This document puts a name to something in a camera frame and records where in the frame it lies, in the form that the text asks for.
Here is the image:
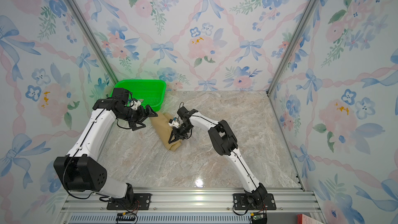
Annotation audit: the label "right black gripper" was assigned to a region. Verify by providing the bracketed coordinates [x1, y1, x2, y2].
[168, 124, 192, 144]

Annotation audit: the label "khaki long pants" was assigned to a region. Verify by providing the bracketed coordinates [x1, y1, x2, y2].
[150, 112, 181, 151]

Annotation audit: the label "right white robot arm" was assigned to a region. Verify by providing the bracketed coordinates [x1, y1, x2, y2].
[168, 107, 268, 207]

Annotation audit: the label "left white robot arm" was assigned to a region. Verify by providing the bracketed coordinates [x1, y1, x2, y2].
[53, 95, 157, 211]

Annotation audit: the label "green plastic basket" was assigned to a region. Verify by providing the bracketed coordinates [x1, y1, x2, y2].
[115, 79, 167, 112]

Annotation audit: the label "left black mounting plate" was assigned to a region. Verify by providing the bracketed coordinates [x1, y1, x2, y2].
[106, 193, 152, 211]

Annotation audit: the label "black mounting plate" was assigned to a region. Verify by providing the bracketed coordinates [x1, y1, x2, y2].
[233, 194, 277, 211]
[106, 193, 152, 211]

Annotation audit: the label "black connector block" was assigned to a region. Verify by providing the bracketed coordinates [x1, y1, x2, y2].
[115, 212, 137, 224]

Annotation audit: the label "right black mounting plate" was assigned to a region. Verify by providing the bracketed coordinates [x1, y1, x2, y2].
[233, 194, 277, 211]

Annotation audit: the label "green circuit board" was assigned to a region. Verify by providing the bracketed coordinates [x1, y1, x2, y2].
[250, 213, 268, 224]

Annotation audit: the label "red box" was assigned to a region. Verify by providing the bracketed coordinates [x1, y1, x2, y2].
[297, 214, 323, 224]

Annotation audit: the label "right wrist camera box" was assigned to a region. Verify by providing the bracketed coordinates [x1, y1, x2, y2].
[177, 106, 197, 122]

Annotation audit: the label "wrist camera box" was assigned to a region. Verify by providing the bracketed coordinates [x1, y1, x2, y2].
[111, 88, 132, 105]
[177, 106, 197, 122]

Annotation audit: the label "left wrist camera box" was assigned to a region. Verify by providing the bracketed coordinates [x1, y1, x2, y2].
[111, 88, 132, 105]

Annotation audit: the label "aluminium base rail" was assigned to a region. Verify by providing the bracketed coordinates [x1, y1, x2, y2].
[55, 188, 326, 224]

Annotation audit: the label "left aluminium corner post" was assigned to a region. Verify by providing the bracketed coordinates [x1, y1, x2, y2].
[65, 0, 119, 84]

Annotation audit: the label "aluminium corner post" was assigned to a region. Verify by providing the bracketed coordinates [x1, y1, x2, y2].
[267, 0, 319, 98]
[65, 0, 119, 84]

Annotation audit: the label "right aluminium corner post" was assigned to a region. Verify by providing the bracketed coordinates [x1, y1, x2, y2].
[267, 0, 319, 98]

